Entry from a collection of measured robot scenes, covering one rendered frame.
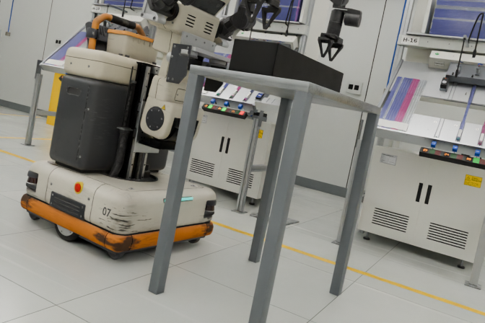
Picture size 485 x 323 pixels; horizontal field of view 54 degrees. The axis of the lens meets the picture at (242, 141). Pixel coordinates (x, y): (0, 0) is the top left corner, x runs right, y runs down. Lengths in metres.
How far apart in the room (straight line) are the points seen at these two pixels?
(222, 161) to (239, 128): 0.29
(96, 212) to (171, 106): 0.52
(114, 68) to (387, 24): 3.40
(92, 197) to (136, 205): 0.20
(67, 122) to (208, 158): 1.69
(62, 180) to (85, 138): 0.20
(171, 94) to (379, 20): 3.35
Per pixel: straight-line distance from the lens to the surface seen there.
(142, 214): 1.95
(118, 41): 2.27
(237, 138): 3.55
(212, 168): 3.66
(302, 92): 1.40
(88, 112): 2.11
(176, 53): 1.98
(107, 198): 1.94
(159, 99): 2.04
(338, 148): 4.98
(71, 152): 2.17
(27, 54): 7.99
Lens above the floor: 0.69
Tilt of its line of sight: 4 degrees down
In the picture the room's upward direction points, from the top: 11 degrees clockwise
